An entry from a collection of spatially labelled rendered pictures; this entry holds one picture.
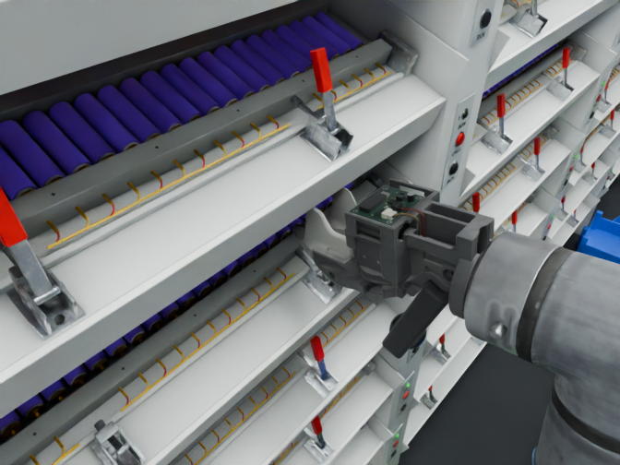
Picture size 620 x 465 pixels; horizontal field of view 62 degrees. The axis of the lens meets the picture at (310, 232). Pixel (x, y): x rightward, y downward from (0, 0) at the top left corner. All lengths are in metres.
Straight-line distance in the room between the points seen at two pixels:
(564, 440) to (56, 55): 0.40
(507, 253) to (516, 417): 1.26
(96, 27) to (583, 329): 0.34
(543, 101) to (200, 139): 0.78
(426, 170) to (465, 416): 1.05
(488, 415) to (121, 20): 1.47
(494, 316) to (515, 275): 0.03
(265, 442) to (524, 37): 0.64
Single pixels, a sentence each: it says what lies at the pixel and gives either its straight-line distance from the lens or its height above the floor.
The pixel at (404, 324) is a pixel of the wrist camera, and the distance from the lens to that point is 0.49.
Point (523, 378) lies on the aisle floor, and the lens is 1.72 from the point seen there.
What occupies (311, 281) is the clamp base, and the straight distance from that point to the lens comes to 0.59.
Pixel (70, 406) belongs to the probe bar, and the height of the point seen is 0.93.
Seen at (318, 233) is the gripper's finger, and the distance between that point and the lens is 0.50.
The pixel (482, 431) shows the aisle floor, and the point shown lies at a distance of 1.58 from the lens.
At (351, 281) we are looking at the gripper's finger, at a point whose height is 0.99.
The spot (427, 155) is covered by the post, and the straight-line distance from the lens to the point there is 0.65.
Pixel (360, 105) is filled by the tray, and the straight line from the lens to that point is 0.54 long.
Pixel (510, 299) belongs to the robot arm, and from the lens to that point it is 0.39.
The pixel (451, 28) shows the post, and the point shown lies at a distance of 0.58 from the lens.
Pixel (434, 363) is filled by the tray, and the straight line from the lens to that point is 1.25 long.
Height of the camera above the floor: 1.32
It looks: 40 degrees down
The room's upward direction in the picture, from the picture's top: straight up
